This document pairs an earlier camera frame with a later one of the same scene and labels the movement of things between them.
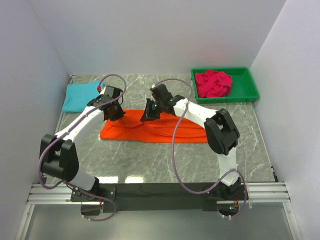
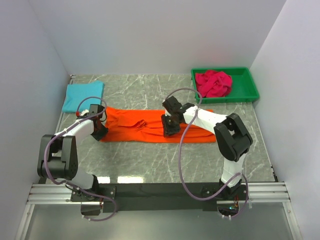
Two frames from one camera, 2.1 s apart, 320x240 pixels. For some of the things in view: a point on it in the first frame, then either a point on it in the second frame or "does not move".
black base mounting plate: x=148 y=197 does not move
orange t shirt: x=162 y=129 does not move
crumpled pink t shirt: x=213 y=84 does not move
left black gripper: x=120 y=114 to x=103 y=132
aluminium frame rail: x=272 y=192 does not move
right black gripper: x=148 y=115 to x=168 y=130
